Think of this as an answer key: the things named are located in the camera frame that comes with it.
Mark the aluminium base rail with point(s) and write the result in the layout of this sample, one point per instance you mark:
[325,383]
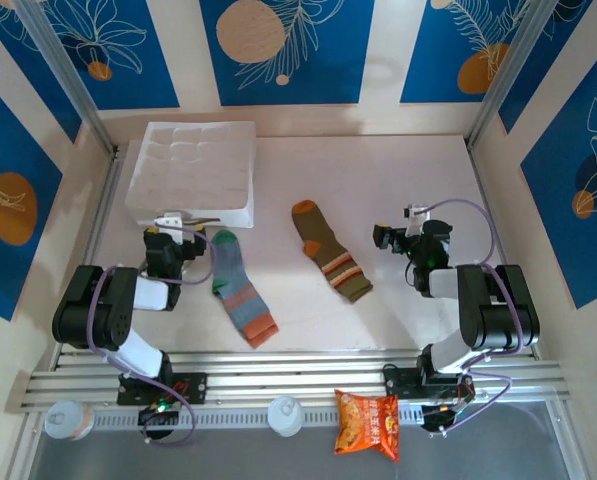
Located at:
[298,380]

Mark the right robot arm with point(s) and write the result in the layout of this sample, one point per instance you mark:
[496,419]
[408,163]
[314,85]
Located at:
[498,310]

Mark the orange snack bag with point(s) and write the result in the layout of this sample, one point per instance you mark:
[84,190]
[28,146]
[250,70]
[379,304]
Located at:
[365,425]

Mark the aluminium corner post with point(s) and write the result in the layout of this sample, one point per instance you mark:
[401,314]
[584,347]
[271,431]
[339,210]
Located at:
[64,65]
[508,65]

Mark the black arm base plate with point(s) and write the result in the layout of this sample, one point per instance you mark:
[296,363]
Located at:
[193,387]
[403,382]

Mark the olive striped sock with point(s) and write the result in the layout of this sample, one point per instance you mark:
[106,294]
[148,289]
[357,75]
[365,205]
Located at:
[338,270]

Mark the grey-blue striped sock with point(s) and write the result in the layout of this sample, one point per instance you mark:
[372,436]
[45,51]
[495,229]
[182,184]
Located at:
[238,295]

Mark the white fabric organizer box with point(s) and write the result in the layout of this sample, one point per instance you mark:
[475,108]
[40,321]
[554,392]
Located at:
[193,170]

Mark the black controller module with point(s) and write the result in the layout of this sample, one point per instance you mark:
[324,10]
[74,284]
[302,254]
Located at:
[158,415]
[443,417]

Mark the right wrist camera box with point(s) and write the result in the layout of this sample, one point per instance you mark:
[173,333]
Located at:
[415,211]

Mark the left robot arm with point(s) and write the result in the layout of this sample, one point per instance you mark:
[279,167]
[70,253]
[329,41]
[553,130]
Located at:
[103,310]

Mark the aluminium side rail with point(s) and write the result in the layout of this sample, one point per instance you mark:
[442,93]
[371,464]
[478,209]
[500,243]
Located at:
[99,215]
[485,200]

